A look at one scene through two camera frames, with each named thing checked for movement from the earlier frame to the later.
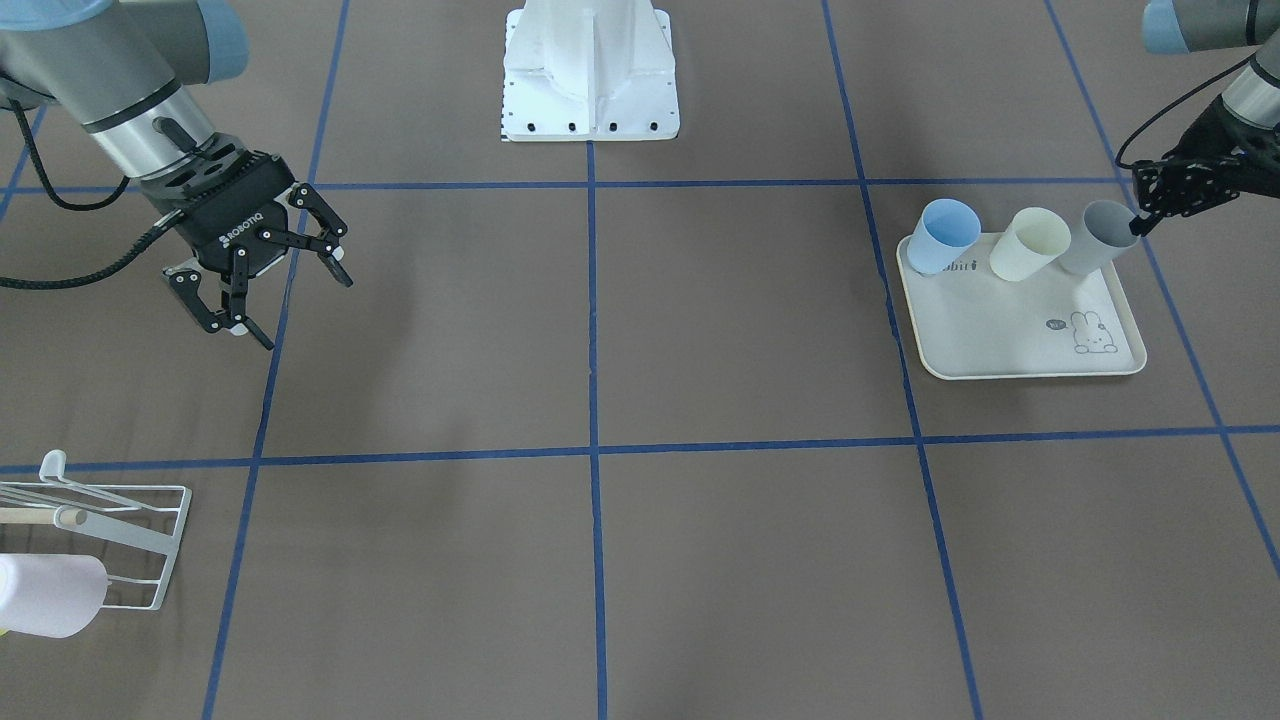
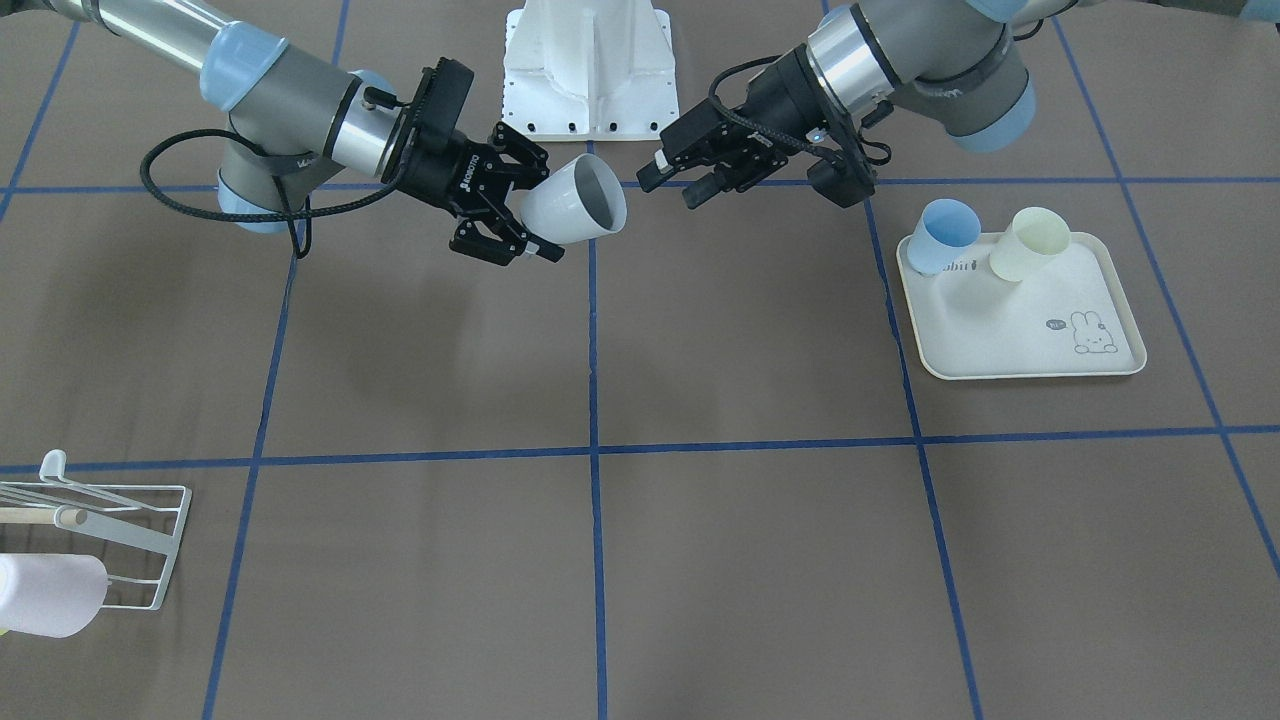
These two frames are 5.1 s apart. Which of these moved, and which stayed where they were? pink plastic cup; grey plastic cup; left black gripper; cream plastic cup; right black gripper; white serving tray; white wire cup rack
Moved: right black gripper; grey plastic cup; left black gripper
Stayed: pink plastic cup; cream plastic cup; white wire cup rack; white serving tray
